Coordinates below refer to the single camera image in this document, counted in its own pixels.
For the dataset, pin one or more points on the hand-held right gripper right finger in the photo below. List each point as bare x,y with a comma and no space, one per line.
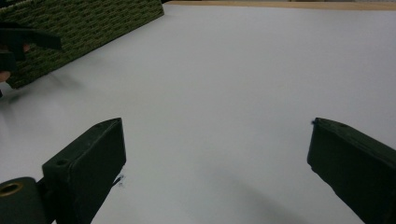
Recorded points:
351,168

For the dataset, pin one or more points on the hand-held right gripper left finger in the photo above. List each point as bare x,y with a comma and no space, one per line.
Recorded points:
84,174

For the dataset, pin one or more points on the green woven basket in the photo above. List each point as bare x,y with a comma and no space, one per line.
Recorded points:
77,28

